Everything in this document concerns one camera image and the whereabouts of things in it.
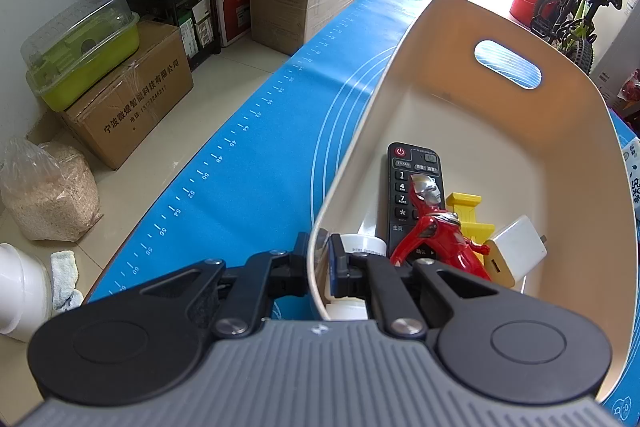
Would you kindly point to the green lidded plastic container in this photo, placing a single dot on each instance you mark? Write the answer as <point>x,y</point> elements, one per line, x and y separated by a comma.
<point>70,53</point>

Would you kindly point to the cardboard box under green container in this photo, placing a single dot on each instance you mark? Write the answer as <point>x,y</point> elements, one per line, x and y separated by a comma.
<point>115,115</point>

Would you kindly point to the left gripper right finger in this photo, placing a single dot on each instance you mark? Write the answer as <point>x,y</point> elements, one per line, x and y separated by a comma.
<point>390,303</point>

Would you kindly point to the blue silicone baking mat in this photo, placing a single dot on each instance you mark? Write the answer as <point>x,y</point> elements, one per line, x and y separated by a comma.
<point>262,178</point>

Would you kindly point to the beige plastic storage bin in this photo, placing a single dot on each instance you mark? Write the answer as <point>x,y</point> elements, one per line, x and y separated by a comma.
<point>515,122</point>

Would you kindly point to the red silver hero figure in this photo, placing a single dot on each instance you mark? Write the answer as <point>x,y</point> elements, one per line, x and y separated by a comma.
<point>439,230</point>

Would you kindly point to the red plastic bucket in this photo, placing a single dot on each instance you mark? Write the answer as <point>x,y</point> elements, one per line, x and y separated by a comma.
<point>523,11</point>

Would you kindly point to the white plastic jug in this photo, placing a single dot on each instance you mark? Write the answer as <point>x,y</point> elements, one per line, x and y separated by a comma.
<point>25,294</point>

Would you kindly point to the yellow plastic toy tool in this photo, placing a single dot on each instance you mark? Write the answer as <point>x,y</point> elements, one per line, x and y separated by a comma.
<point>464,206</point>

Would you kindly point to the white crumpled cloth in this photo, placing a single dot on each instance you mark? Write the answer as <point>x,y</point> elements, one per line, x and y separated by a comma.
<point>64,277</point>

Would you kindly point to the white power adapter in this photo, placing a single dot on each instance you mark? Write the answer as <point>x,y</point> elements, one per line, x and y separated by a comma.
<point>513,252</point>

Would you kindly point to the white freezer cabinet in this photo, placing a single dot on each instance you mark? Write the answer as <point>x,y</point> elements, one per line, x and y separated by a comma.
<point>616,50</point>

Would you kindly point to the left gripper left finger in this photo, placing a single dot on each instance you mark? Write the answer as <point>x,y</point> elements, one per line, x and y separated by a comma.
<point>246,295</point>

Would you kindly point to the white pill bottle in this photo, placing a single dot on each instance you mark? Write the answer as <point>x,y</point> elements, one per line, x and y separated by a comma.
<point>347,288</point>

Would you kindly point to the black tv remote control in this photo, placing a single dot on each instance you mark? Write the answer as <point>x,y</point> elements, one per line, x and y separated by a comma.
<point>402,161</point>

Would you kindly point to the bag of wood pellets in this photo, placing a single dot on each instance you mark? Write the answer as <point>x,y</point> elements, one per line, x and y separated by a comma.
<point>49,190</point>

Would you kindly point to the tissue box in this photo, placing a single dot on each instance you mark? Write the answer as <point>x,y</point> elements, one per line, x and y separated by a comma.
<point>631,155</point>

